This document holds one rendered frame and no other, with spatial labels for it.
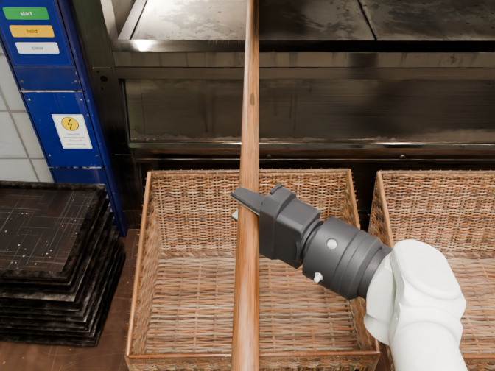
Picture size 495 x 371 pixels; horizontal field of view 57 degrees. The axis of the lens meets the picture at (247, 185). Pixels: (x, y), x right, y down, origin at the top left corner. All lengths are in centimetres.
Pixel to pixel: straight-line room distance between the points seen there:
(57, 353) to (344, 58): 100
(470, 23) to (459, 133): 28
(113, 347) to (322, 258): 79
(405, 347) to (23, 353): 103
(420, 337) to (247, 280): 20
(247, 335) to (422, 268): 21
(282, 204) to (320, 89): 61
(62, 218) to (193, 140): 37
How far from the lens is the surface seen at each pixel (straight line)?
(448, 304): 53
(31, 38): 113
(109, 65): 115
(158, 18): 126
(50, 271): 105
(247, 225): 62
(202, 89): 116
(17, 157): 140
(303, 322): 126
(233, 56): 109
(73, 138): 125
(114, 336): 129
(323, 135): 120
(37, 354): 132
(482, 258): 153
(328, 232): 59
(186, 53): 109
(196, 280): 133
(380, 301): 59
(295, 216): 60
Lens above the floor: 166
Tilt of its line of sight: 43 degrees down
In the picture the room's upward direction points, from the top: straight up
